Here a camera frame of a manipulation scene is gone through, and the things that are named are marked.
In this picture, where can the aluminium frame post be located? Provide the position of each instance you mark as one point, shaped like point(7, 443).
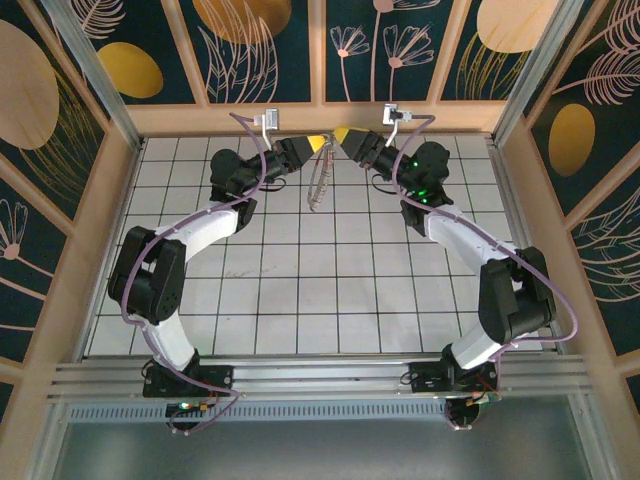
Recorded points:
point(97, 75)
point(539, 75)

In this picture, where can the aluminium table side rail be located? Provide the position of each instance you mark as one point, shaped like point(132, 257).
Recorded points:
point(512, 200)
point(133, 170)

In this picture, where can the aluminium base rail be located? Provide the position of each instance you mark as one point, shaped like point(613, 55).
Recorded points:
point(325, 377)

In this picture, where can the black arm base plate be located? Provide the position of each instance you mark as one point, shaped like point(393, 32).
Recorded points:
point(215, 380)
point(425, 380)

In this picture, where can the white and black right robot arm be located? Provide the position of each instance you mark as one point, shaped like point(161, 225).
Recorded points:
point(465, 235)

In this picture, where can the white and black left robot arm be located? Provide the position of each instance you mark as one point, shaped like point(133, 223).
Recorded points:
point(200, 232)

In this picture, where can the grey metal shelf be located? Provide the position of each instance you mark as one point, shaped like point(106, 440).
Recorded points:
point(320, 450)

